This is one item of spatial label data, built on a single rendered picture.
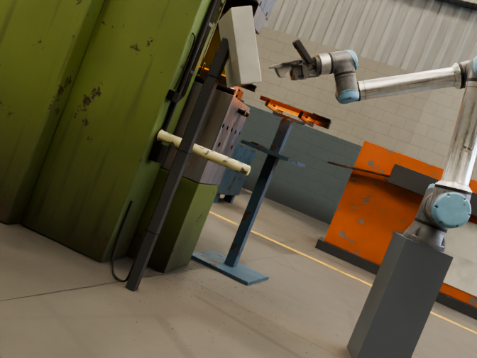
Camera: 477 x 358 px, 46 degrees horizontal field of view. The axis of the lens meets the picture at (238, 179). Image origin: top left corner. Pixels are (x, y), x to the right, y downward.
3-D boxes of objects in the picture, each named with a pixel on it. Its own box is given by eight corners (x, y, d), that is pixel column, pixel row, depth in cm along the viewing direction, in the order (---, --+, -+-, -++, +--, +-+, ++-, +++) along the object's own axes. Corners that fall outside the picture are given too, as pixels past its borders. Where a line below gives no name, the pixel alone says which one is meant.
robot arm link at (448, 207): (456, 229, 247) (500, 61, 244) (467, 234, 230) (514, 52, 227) (421, 221, 249) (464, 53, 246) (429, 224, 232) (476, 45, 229)
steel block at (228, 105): (220, 185, 307) (250, 108, 305) (199, 182, 270) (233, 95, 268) (130, 148, 320) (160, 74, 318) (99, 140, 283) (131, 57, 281)
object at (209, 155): (248, 177, 246) (252, 165, 246) (245, 176, 241) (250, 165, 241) (160, 140, 256) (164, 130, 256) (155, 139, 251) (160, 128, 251)
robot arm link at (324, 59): (329, 51, 238) (322, 53, 248) (319, 53, 238) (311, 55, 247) (332, 73, 240) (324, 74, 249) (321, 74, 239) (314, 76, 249)
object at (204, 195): (188, 265, 310) (219, 185, 307) (163, 273, 273) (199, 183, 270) (101, 224, 323) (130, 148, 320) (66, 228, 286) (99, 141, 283)
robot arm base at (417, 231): (435, 248, 268) (443, 228, 267) (449, 255, 249) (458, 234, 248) (397, 233, 268) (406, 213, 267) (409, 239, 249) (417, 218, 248)
